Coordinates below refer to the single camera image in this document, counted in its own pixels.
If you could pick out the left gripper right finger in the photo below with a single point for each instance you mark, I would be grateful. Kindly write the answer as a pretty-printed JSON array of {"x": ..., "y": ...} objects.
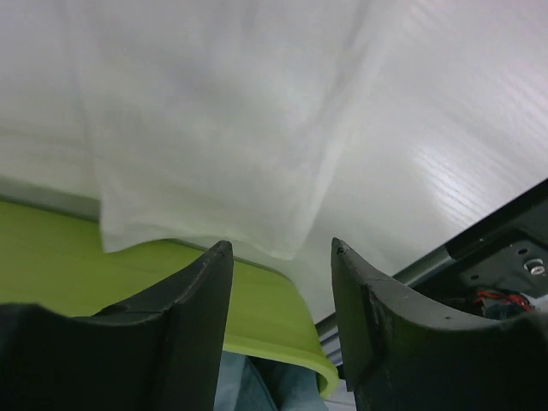
[{"x": 404, "y": 351}]

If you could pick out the grey blue t shirt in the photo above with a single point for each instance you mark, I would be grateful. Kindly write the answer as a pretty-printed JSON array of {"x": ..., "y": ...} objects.
[{"x": 250, "y": 383}]

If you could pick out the green plastic basket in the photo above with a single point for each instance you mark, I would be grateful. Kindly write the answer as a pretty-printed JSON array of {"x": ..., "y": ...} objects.
[{"x": 57, "y": 261}]

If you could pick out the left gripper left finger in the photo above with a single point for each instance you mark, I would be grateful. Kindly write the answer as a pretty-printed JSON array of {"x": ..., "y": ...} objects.
[{"x": 157, "y": 350}]

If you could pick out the white floral t shirt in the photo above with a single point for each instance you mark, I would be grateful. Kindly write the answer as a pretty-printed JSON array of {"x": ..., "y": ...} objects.
[{"x": 189, "y": 118}]

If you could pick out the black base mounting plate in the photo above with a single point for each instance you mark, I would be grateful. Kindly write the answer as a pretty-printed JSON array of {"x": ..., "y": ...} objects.
[{"x": 500, "y": 267}]

